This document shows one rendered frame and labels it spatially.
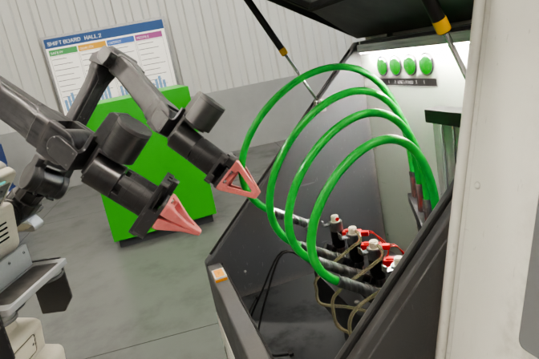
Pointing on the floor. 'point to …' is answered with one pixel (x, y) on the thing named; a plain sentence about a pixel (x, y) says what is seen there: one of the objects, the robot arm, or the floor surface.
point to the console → (495, 168)
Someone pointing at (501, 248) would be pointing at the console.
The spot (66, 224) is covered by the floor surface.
